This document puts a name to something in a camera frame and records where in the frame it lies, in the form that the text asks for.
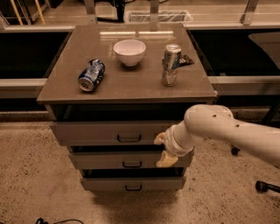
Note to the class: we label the white wire basket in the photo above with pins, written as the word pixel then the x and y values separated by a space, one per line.
pixel 163 16

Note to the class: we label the black caster wheel leg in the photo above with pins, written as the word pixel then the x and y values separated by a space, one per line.
pixel 263 187

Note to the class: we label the grey drawer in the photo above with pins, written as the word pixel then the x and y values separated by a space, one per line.
pixel 132 184
pixel 108 133
pixel 115 160

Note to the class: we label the white ceramic bowl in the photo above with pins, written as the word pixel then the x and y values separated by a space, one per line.
pixel 129 51

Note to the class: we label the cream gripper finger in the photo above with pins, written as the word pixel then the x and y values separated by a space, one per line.
pixel 159 139
pixel 166 160

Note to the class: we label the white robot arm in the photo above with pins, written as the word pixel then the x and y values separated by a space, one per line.
pixel 202 122

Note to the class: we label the silver energy drink can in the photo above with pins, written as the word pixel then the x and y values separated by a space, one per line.
pixel 172 53

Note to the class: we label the dark snack packet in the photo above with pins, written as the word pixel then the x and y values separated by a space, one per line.
pixel 185 61

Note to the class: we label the blue soda can lying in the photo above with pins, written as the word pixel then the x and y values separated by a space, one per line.
pixel 92 75

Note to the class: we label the black stand leg with caster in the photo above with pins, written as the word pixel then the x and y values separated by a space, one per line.
pixel 234 151

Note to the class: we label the grey middle drawer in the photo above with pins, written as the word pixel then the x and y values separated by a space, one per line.
pixel 115 160

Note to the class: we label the grey top drawer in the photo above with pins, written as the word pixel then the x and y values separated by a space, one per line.
pixel 108 133

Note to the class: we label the grey drawer cabinet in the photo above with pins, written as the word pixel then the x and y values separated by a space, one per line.
pixel 126 93

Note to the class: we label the grey bottom drawer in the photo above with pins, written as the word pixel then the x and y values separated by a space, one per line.
pixel 132 184

